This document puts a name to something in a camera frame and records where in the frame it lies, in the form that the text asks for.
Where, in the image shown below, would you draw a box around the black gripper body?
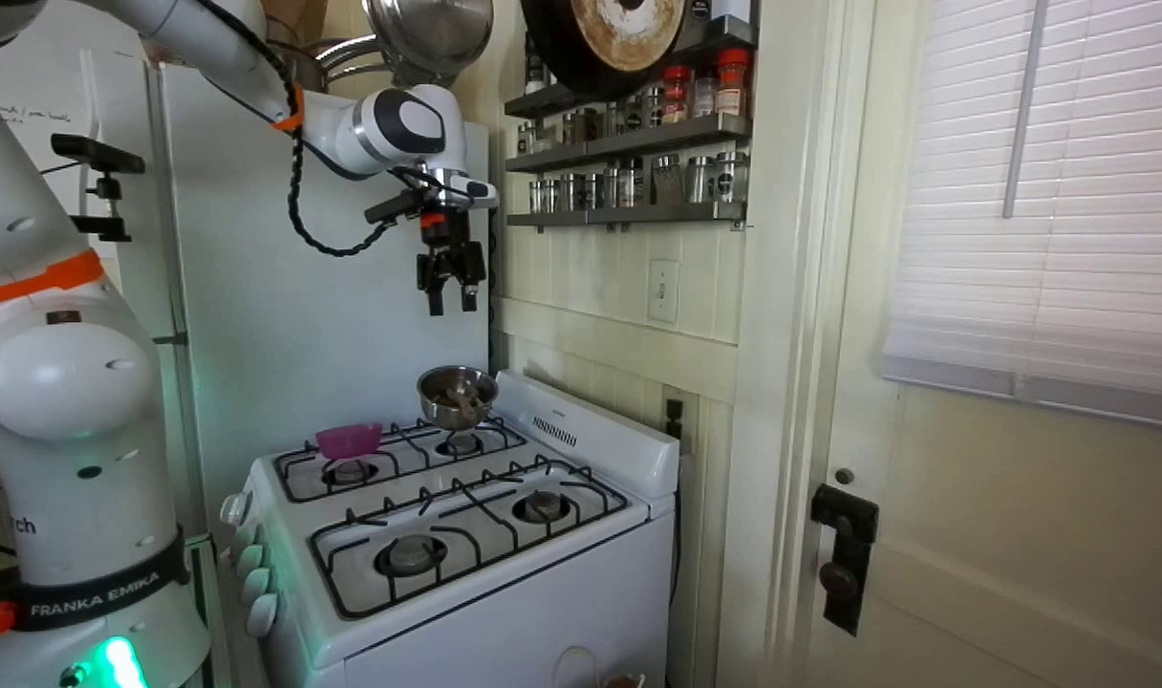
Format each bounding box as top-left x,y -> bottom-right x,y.
413,205 -> 490,287

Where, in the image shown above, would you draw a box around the silver bowl with handle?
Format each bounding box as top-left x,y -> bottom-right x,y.
418,365 -> 501,437

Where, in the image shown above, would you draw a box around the purple bowl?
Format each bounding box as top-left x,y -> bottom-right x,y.
313,422 -> 387,464

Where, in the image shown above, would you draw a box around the hanging steel bowl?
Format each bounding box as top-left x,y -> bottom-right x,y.
364,0 -> 501,98

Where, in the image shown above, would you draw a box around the round gas burner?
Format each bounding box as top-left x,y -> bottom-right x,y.
374,530 -> 450,581
436,432 -> 490,464
511,489 -> 573,528
324,454 -> 383,495

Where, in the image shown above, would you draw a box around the black stove grate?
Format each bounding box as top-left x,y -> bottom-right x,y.
268,417 -> 531,507
308,454 -> 636,622

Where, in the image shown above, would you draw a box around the metal spice rack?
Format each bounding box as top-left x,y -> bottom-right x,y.
501,0 -> 757,236

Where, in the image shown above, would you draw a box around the red spice jar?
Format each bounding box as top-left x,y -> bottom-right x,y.
659,60 -> 695,126
713,45 -> 752,124

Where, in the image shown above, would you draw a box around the black frying pan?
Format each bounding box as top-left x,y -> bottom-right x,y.
517,0 -> 691,98

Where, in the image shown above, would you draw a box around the white gas stove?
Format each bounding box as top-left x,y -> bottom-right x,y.
216,368 -> 683,688

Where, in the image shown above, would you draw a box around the whiteboard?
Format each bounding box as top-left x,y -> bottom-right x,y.
0,22 -> 159,298

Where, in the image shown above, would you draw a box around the black door lock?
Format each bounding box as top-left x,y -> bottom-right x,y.
807,479 -> 884,639

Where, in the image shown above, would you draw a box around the grey blind wand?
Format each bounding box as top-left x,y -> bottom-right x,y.
997,0 -> 1057,221

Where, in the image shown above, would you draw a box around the white door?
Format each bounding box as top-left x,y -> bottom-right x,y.
785,0 -> 1162,688

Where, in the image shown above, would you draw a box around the white window blinds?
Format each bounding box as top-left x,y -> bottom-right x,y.
876,0 -> 1162,437

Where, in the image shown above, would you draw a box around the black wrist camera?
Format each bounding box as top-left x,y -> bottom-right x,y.
364,186 -> 436,231

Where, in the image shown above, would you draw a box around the black braided cable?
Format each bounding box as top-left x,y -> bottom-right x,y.
221,0 -> 407,260

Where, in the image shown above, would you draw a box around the white wall switch plate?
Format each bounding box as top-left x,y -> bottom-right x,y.
645,255 -> 682,326

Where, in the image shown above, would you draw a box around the orange cable strap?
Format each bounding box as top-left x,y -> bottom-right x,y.
271,88 -> 310,139

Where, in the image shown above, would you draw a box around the black camera clamp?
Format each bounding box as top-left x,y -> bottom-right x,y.
48,130 -> 151,246

